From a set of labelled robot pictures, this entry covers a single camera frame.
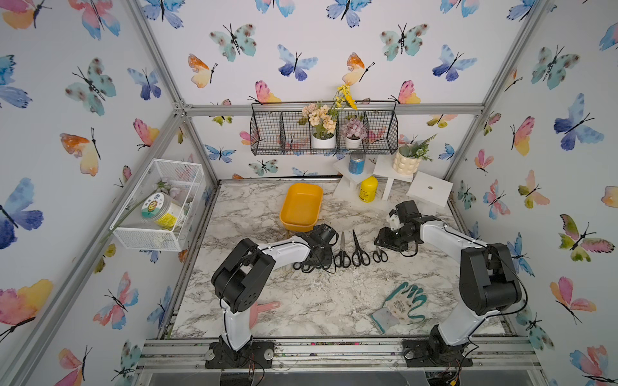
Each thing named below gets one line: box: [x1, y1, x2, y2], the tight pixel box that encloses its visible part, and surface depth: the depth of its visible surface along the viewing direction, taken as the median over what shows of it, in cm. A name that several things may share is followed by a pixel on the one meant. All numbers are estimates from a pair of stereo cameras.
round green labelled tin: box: [140, 192, 182, 231], surface depth 66 cm
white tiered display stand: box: [333, 154, 454, 208], surface depth 101 cm
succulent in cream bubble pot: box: [391, 133, 437, 176], surface depth 90 cm
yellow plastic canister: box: [358, 176, 380, 204], surface depth 107 cm
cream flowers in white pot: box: [298, 102, 338, 149], surface depth 84 cm
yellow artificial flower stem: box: [335, 83, 359, 111], surface depth 84 cm
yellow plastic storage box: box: [280, 183, 324, 234], surface depth 112 cm
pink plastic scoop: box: [249, 300, 281, 330], surface depth 85 cm
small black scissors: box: [372, 245, 389, 263], surface depth 98 cm
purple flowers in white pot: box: [341, 118, 368, 149], surface depth 91 cm
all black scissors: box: [351, 229, 371, 267], surface depth 97 cm
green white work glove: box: [370, 282, 428, 334], surface depth 83 cm
